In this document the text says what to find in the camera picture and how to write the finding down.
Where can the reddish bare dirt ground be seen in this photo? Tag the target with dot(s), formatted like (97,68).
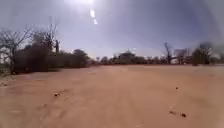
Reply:
(120,96)

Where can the bare leafless tree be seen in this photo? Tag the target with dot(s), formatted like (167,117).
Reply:
(11,41)

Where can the row of dry bushes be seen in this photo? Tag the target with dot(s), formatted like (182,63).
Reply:
(36,60)

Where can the distant line of trees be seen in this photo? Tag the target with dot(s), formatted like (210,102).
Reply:
(140,59)

